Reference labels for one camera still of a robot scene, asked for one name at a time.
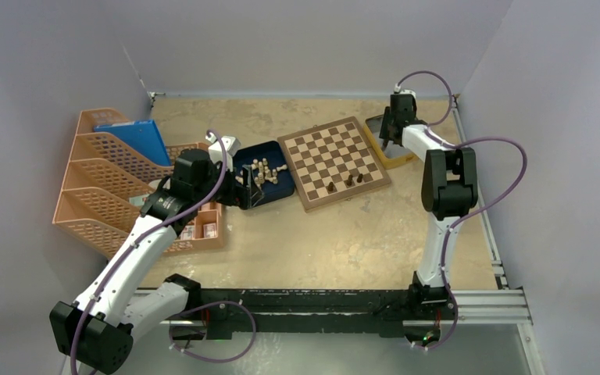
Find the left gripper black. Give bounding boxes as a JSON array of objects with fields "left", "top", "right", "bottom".
[{"left": 193, "top": 157, "right": 263, "bottom": 209}]

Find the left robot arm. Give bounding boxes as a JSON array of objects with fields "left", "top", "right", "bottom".
[{"left": 49, "top": 148, "right": 252, "bottom": 374}]

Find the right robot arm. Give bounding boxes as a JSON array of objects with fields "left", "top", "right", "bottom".
[{"left": 379, "top": 90, "right": 478, "bottom": 318}]

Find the wooden chess board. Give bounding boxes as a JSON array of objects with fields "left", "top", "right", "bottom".
[{"left": 277, "top": 116, "right": 391, "bottom": 213}]

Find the yellow metal tin tray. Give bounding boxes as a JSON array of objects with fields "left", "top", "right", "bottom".
[{"left": 362, "top": 115, "right": 416, "bottom": 170}]

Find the peach desk organizer tray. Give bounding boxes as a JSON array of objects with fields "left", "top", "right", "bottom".
[{"left": 164, "top": 170, "right": 227, "bottom": 255}]

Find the dark blue square tray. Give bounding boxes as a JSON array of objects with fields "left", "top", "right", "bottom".
[{"left": 233, "top": 141, "right": 295, "bottom": 208}]

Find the blue folder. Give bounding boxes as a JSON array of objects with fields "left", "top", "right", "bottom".
[{"left": 94, "top": 120, "right": 171, "bottom": 166}]

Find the peach file rack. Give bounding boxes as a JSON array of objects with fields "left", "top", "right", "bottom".
[{"left": 52, "top": 108, "right": 171, "bottom": 258}]

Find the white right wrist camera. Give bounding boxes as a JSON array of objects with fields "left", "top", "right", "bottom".
[{"left": 394, "top": 89, "right": 416, "bottom": 98}]

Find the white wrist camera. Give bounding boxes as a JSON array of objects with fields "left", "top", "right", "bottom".
[
  {"left": 394, "top": 89, "right": 416, "bottom": 98},
  {"left": 207, "top": 135, "right": 242, "bottom": 172}
]

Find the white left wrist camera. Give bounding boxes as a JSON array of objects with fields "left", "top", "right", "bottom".
[{"left": 207, "top": 135, "right": 242, "bottom": 172}]

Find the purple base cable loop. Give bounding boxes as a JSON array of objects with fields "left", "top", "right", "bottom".
[{"left": 167, "top": 300, "right": 258, "bottom": 364}]

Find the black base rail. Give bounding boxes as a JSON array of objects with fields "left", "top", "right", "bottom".
[{"left": 129, "top": 287, "right": 534, "bottom": 343}]

